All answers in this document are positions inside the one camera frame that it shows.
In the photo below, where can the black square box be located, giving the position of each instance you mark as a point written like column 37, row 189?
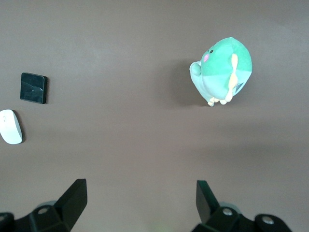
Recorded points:
column 32, row 88

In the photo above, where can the white computer mouse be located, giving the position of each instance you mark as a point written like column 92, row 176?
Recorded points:
column 9, row 128

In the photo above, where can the green dinosaur plush toy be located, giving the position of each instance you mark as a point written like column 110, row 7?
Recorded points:
column 222, row 65

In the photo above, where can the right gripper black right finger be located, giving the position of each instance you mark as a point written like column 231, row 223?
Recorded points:
column 207, row 203

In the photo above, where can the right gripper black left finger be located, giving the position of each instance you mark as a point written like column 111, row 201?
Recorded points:
column 70, row 203

